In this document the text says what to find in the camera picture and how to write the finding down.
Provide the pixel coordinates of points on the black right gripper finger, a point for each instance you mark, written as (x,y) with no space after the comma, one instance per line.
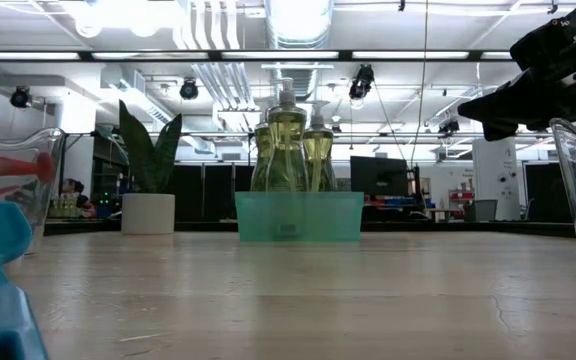
(500,131)
(503,107)

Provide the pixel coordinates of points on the red dish brush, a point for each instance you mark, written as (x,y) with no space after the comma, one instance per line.
(13,167)

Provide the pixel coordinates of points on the white pillar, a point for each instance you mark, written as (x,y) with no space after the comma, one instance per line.
(495,175)

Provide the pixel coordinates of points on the black ceiling spotlight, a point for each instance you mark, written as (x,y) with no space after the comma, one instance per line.
(362,82)
(20,96)
(189,89)
(449,126)

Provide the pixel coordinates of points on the black partition panel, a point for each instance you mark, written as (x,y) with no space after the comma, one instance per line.
(548,192)
(208,192)

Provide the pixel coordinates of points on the grey mesh basket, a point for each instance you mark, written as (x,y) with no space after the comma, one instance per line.
(484,210)

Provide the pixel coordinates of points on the black computer monitor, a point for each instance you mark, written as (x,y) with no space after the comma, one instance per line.
(379,175)

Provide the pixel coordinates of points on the translucent green plastic tray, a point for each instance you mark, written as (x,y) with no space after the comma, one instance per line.
(298,217)

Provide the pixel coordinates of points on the overhead light bar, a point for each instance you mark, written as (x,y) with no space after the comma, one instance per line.
(278,55)

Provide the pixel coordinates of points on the green snake plant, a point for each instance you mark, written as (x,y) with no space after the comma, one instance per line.
(145,155)

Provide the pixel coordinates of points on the white plant pot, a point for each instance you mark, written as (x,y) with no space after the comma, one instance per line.
(148,214)

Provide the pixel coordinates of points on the person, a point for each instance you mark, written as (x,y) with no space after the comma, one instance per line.
(73,192)

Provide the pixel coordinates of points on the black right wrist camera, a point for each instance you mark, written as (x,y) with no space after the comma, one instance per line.
(548,45)

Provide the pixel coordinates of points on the silver ceiling air duct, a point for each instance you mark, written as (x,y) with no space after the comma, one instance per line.
(298,30)

